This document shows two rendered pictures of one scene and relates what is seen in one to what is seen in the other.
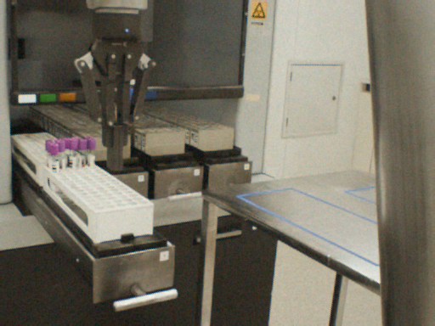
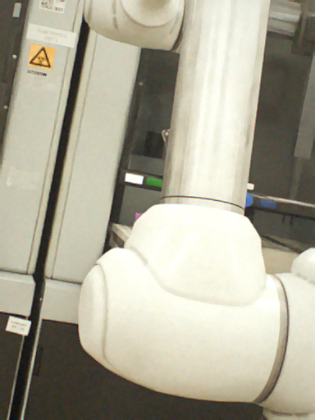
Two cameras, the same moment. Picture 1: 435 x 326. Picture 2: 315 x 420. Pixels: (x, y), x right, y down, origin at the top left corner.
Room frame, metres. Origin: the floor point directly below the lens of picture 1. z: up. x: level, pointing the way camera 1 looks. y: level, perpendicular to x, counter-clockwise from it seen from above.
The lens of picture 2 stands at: (-1.09, -0.50, 1.05)
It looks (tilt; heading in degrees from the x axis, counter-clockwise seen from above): 3 degrees down; 18
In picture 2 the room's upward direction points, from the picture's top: 11 degrees clockwise
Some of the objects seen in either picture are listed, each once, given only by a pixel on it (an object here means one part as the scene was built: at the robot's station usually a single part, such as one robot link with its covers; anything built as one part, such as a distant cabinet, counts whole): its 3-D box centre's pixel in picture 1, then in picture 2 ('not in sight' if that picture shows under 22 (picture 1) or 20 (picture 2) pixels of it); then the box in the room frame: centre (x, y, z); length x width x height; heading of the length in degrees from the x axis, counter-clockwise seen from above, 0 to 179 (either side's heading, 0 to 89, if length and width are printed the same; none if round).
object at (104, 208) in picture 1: (92, 199); not in sight; (0.87, 0.11, 0.83); 0.30 x 0.10 x 0.06; 27
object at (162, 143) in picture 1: (163, 143); (277, 265); (1.28, -0.02, 0.85); 0.12 x 0.02 x 0.06; 117
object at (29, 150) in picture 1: (44, 159); (139, 248); (1.15, 0.25, 0.83); 0.30 x 0.10 x 0.06; 27
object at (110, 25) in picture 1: (115, 43); not in sight; (0.78, 0.06, 1.11); 0.08 x 0.07 x 0.09; 117
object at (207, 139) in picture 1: (214, 139); not in sight; (1.35, -0.16, 0.85); 0.12 x 0.02 x 0.06; 116
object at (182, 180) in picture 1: (126, 150); not in sight; (1.49, 0.08, 0.78); 0.73 x 0.14 x 0.09; 27
